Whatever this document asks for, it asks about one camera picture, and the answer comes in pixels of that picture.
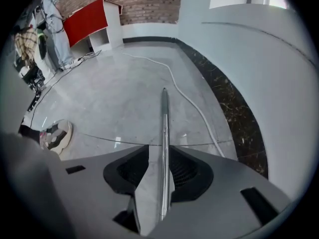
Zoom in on white table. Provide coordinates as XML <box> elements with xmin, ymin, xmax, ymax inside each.
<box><xmin>87</xmin><ymin>0</ymin><xmax>125</xmax><ymax>52</ymax></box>

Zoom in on white floor cable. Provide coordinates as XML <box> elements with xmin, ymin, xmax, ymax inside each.
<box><xmin>121</xmin><ymin>51</ymin><xmax>226</xmax><ymax>158</ymax></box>

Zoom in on red cabinet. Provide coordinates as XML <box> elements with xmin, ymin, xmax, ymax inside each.
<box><xmin>63</xmin><ymin>0</ymin><xmax>109</xmax><ymax>48</ymax></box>

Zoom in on black floor cable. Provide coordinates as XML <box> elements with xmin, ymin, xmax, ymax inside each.
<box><xmin>29</xmin><ymin>49</ymin><xmax>103</xmax><ymax>128</ymax></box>

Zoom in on person's black trousers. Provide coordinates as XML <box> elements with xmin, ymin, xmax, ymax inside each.
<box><xmin>17</xmin><ymin>124</ymin><xmax>41</xmax><ymax>144</ymax></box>

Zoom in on person's shoe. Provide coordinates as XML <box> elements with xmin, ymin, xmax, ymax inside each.
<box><xmin>39</xmin><ymin>119</ymin><xmax>74</xmax><ymax>156</ymax></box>

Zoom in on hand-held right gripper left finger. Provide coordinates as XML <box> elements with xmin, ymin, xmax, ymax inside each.
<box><xmin>103</xmin><ymin>144</ymin><xmax>150</xmax><ymax>196</ymax></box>

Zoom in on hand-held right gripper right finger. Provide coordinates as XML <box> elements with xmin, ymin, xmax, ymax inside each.
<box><xmin>169</xmin><ymin>145</ymin><xmax>215</xmax><ymax>204</ymax></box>

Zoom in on plaid cloth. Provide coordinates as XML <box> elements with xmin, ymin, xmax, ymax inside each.
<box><xmin>14</xmin><ymin>27</ymin><xmax>38</xmax><ymax>61</ymax></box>

